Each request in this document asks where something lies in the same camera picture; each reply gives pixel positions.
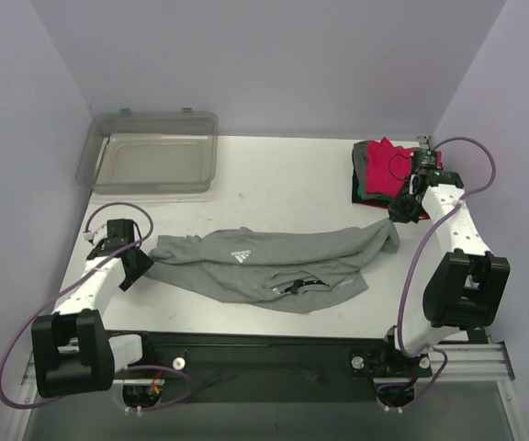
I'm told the grey t-shirt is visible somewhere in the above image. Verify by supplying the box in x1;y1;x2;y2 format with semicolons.
146;219;400;314
352;141;368;194

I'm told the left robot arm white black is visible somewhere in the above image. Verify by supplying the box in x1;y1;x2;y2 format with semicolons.
31;248;157;399

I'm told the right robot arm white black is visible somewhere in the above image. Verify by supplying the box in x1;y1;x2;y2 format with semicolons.
377;184;511;375

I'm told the folded grey t-shirt in stack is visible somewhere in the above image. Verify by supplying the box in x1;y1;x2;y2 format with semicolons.
352;141;368;194

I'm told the folded magenta t-shirt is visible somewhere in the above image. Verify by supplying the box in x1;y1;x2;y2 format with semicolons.
365;138;415;198

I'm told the clear plastic bin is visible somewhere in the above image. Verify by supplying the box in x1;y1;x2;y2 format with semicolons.
76;109;219;195

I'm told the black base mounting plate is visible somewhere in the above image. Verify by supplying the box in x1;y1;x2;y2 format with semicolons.
114;332;433;407

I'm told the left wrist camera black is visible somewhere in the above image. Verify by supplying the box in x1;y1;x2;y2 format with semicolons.
84;219;141;253

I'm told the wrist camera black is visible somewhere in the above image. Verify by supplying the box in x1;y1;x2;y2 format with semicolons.
410;148;444;175
84;219;141;253

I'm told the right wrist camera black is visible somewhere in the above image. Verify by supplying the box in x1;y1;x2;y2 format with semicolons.
410;148;444;175

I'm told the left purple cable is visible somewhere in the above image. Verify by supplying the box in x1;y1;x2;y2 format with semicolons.
0;200;192;410

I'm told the purple cable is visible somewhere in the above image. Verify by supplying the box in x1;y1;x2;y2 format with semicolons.
0;200;192;410
395;136;497;408

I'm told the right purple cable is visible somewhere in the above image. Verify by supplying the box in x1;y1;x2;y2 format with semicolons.
395;136;497;408

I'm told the aluminium frame rail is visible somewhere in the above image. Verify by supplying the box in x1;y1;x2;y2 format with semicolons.
429;343;515;382

